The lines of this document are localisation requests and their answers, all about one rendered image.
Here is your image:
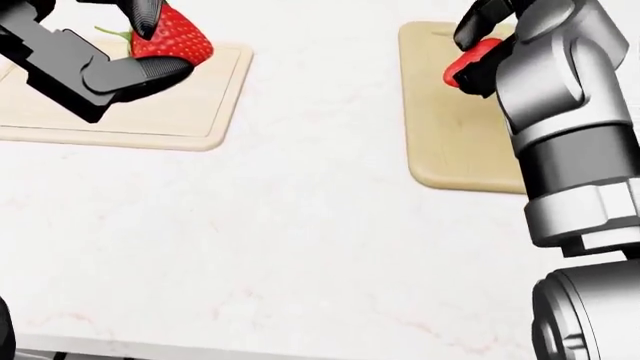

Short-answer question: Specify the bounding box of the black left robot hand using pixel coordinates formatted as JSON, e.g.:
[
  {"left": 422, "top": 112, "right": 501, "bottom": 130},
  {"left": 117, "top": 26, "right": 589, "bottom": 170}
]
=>
[{"left": 0, "top": 0, "right": 194, "bottom": 125}]

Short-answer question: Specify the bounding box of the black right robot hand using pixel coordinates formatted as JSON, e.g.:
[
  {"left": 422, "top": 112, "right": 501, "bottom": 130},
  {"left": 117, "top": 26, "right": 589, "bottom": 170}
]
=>
[{"left": 453, "top": 0, "right": 526, "bottom": 99}]

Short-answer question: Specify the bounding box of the small red strawberry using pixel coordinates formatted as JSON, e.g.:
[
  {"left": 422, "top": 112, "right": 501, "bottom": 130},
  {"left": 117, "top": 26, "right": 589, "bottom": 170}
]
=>
[{"left": 442, "top": 37, "right": 503, "bottom": 89}]

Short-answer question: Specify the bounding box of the large red strawberry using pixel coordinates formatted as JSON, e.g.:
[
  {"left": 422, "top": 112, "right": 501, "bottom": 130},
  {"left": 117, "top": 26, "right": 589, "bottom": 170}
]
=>
[{"left": 94, "top": 2, "right": 215, "bottom": 63}]

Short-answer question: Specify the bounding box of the pale grooved wooden cutting board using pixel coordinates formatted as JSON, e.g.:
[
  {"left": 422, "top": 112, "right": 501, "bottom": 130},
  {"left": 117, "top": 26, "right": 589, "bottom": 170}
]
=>
[{"left": 0, "top": 41, "right": 255, "bottom": 153}]

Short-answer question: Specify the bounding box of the tan plain wooden cutting board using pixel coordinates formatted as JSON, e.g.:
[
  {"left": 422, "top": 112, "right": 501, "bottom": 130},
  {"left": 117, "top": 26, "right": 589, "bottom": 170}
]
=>
[{"left": 398, "top": 21, "right": 527, "bottom": 195}]

